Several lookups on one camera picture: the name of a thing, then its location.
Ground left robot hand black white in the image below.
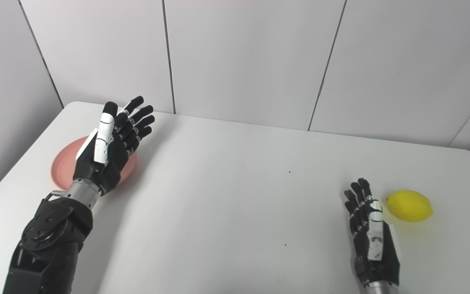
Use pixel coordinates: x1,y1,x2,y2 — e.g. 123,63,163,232
73,96,155,196

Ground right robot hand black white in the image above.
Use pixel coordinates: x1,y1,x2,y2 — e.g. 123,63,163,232
344,178,401,286

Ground pink round plate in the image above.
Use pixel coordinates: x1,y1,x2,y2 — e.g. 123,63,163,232
51,136,137,191

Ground yellow lemon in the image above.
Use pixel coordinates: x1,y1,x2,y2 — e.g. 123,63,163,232
385,190,433,222

